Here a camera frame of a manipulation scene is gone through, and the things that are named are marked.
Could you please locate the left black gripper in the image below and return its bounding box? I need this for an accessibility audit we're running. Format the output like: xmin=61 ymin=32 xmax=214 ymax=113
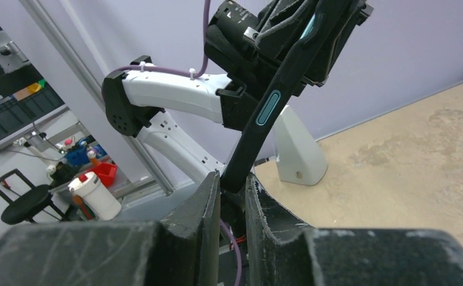
xmin=243 ymin=0 xmax=375 ymax=98

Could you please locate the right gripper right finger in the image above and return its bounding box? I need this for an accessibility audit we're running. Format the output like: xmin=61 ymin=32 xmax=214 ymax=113
xmin=245 ymin=174 xmax=463 ymax=285

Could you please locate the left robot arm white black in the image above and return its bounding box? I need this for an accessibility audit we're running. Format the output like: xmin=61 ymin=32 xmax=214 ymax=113
xmin=101 ymin=1 xmax=374 ymax=193

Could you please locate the aluminium frame rail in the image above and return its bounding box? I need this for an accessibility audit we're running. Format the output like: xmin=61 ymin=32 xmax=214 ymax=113
xmin=20 ymin=1 xmax=174 ymax=195

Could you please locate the black round stool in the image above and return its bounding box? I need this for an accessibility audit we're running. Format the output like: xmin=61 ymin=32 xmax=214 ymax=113
xmin=0 ymin=169 xmax=70 ymax=225

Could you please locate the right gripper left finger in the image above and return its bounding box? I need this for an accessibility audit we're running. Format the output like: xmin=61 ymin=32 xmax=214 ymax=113
xmin=0 ymin=172 xmax=220 ymax=285

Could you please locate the red plastic bin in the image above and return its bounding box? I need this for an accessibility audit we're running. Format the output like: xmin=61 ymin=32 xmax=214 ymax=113
xmin=87 ymin=163 xmax=118 ymax=187

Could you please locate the white camera stand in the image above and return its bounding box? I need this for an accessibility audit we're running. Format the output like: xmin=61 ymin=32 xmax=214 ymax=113
xmin=274 ymin=105 xmax=328 ymax=186

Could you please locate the white bottle red cap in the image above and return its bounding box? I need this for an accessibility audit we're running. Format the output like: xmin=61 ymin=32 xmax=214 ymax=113
xmin=68 ymin=172 xmax=122 ymax=220

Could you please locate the black phone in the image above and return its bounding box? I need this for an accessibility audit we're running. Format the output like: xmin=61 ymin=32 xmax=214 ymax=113
xmin=220 ymin=0 xmax=355 ymax=194

